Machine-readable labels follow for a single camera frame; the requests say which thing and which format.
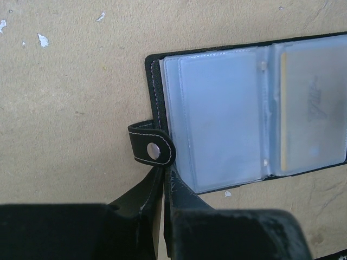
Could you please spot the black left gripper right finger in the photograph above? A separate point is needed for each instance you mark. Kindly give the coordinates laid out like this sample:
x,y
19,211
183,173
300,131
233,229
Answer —
x,y
195,230

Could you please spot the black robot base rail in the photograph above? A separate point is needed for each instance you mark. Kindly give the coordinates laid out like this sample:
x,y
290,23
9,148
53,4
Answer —
x,y
341,255

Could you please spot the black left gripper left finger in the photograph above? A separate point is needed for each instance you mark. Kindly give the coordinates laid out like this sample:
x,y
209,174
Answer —
x,y
122,229

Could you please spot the black leather card holder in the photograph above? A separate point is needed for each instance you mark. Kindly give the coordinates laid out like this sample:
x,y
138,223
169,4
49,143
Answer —
x,y
216,112

